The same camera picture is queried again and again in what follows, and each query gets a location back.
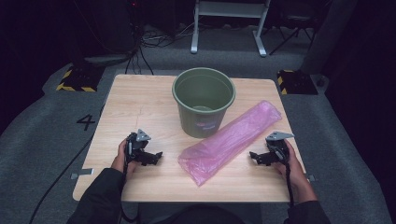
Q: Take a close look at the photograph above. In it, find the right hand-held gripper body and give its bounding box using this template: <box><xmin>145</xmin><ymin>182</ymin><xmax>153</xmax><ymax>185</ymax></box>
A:
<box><xmin>264</xmin><ymin>131</ymin><xmax>295</xmax><ymax>164</ymax></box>

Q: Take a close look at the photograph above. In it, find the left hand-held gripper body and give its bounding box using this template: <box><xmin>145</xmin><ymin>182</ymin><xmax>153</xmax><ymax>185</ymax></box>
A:
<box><xmin>124</xmin><ymin>128</ymin><xmax>152</xmax><ymax>163</ymax></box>

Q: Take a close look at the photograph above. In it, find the pink plastic bag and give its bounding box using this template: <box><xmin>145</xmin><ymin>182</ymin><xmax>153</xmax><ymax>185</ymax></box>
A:
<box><xmin>177</xmin><ymin>100</ymin><xmax>283</xmax><ymax>187</ymax></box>

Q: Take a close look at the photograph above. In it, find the green plastic bucket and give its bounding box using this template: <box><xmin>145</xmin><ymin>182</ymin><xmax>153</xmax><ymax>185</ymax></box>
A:
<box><xmin>171</xmin><ymin>66</ymin><xmax>236</xmax><ymax>139</ymax></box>

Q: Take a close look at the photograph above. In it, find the person's left hand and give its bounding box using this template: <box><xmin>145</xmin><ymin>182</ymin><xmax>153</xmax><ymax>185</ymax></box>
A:
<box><xmin>110</xmin><ymin>138</ymin><xmax>138</xmax><ymax>182</ymax></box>

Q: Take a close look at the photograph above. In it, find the person's right hand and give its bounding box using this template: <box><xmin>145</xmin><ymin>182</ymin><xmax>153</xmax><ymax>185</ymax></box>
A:
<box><xmin>274</xmin><ymin>139</ymin><xmax>316</xmax><ymax>191</ymax></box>

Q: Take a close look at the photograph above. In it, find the grey tape strip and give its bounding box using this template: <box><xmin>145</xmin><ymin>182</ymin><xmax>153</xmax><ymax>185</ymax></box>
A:
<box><xmin>70</xmin><ymin>168</ymin><xmax>94</xmax><ymax>181</ymax></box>

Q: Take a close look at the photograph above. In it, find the person's lap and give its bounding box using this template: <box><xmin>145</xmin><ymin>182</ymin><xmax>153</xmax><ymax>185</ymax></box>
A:
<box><xmin>153</xmin><ymin>204</ymin><xmax>247</xmax><ymax>224</ymax></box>

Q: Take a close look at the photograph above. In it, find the black tripod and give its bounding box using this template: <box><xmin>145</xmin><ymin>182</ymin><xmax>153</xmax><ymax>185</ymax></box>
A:
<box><xmin>268</xmin><ymin>12</ymin><xmax>316</xmax><ymax>57</ymax></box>

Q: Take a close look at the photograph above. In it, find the white metal stand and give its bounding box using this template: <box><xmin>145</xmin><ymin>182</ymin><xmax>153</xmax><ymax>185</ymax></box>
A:
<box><xmin>190</xmin><ymin>0</ymin><xmax>272</xmax><ymax>58</ymax></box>

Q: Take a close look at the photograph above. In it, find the right hand-held gripper cable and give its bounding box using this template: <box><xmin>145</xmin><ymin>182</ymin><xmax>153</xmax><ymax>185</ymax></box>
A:
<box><xmin>283</xmin><ymin>160</ymin><xmax>295</xmax><ymax>209</ymax></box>

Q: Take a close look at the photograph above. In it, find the yellow black striped base plate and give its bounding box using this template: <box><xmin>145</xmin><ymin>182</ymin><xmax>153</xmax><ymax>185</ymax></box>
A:
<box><xmin>55</xmin><ymin>63</ymin><xmax>106</xmax><ymax>93</ymax></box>
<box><xmin>276</xmin><ymin>69</ymin><xmax>319</xmax><ymax>96</ymax></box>

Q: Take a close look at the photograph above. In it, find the black floor cable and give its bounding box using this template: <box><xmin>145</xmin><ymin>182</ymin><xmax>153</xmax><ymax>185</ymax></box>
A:
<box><xmin>27</xmin><ymin>105</ymin><xmax>106</xmax><ymax>224</ymax></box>

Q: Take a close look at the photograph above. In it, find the bundle of black cables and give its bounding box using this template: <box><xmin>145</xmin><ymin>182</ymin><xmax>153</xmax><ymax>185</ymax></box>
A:
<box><xmin>123</xmin><ymin>0</ymin><xmax>194</xmax><ymax>76</ymax></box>

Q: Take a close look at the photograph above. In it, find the grey post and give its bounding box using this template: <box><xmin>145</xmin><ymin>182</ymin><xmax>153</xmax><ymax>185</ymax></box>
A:
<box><xmin>300</xmin><ymin>0</ymin><xmax>359</xmax><ymax>76</ymax></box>

